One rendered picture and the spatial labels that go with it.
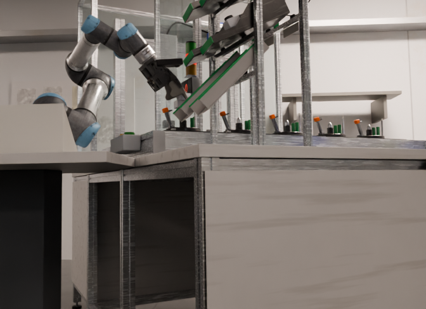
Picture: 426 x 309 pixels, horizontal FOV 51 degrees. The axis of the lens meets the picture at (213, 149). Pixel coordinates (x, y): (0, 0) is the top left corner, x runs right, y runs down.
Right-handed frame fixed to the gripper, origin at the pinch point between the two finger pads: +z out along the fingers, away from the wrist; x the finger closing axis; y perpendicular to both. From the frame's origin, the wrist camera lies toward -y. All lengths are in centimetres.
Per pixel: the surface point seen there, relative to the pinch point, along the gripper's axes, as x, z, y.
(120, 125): -106, -2, -2
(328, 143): 16, 53, -33
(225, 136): 16.4, 19.6, 3.7
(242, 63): 49.7, -0.9, 0.1
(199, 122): -18.2, 14.8, -6.5
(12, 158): 39, -20, 66
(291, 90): -221, 89, -202
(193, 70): -16.5, -4.8, -18.9
